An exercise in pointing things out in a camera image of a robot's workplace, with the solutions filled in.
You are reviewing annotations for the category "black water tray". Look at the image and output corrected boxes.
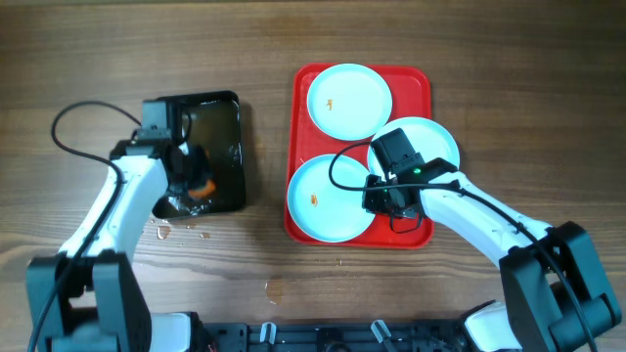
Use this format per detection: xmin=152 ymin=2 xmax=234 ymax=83
xmin=153 ymin=91 xmax=246 ymax=220

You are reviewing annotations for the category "black cable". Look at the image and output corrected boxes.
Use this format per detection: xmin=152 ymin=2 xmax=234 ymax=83
xmin=26 ymin=100 xmax=143 ymax=352
xmin=328 ymin=141 xmax=599 ymax=352

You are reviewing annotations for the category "left black cable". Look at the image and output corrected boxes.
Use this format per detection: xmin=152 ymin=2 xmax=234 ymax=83
xmin=26 ymin=100 xmax=143 ymax=352

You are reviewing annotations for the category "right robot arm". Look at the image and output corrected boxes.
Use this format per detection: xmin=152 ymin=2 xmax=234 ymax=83
xmin=364 ymin=128 xmax=622 ymax=351

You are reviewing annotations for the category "light blue plate top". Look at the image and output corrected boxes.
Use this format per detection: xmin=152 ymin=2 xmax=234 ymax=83
xmin=306 ymin=64 xmax=393 ymax=141

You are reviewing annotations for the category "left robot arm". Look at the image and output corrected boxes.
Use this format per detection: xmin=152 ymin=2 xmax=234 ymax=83
xmin=25 ymin=99 xmax=216 ymax=351

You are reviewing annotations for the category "orange green sponge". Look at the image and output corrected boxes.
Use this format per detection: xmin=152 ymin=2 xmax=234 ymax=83
xmin=188 ymin=180 xmax=216 ymax=199

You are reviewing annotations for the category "right black cable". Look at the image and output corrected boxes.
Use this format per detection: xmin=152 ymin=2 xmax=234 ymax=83
xmin=328 ymin=141 xmax=599 ymax=352

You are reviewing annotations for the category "red plastic tray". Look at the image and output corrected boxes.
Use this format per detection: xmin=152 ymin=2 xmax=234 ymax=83
xmin=287 ymin=63 xmax=434 ymax=250

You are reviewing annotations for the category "light blue plate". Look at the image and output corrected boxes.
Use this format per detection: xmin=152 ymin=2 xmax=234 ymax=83
xmin=287 ymin=154 xmax=375 ymax=243
xmin=306 ymin=64 xmax=393 ymax=141
xmin=373 ymin=117 xmax=466 ymax=184

